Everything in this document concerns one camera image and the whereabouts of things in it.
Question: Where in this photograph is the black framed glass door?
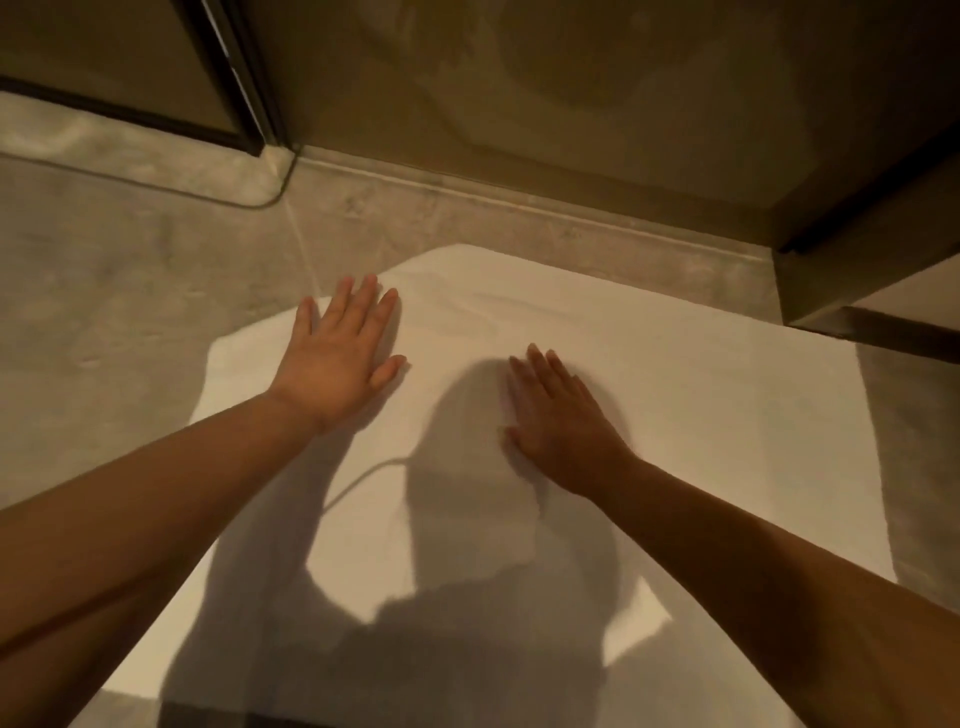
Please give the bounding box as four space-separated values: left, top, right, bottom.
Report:
0 0 295 159

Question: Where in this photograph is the person's left forearm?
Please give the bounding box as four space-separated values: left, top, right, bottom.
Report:
0 388 325 728

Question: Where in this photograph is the person's left hand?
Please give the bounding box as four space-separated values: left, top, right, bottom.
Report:
267 273 409 436

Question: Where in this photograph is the dark wooden cabinet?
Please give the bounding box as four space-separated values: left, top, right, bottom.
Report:
772 123 960 366

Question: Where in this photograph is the person's right forearm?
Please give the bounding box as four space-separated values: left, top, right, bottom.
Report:
592 456 960 728

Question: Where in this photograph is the white bath towel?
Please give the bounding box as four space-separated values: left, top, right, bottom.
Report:
71 243 901 728

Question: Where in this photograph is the person's right hand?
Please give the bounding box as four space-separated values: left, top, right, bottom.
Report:
503 343 639 501

